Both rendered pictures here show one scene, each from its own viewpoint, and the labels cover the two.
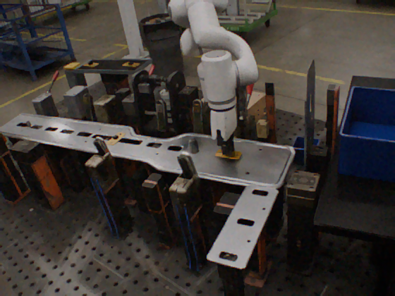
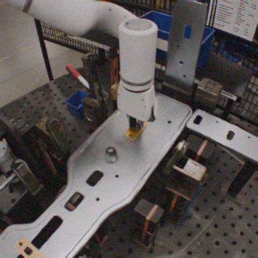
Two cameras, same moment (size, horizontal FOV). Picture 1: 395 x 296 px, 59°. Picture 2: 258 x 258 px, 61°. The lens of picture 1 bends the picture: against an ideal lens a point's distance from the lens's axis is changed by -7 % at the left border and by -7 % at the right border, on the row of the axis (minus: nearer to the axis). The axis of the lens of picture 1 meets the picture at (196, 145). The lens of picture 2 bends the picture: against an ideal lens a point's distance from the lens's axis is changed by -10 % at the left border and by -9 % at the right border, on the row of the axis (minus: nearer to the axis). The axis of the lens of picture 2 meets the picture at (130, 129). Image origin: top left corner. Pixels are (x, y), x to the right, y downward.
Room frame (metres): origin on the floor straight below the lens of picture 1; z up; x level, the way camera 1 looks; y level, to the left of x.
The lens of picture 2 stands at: (0.98, 0.39, 1.57)
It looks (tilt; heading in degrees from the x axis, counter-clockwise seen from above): 49 degrees down; 273
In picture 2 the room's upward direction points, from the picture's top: straight up
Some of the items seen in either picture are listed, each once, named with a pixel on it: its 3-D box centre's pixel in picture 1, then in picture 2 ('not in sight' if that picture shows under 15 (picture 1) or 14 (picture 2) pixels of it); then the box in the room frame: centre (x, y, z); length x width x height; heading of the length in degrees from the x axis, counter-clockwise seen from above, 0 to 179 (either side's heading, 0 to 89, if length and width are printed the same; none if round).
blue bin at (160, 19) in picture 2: (373, 130); (172, 38); (0.85, -0.52, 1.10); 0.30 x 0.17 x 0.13; 148
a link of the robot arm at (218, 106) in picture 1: (222, 99); (136, 76); (0.98, -0.10, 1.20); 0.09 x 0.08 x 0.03; 148
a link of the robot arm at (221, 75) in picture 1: (220, 75); (138, 48); (0.98, -0.10, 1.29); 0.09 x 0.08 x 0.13; 92
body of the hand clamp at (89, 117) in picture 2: (247, 158); (99, 133); (1.12, -0.18, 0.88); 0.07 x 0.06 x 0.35; 149
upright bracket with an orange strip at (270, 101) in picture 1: (272, 146); (115, 104); (1.06, -0.26, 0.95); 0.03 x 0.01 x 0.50; 59
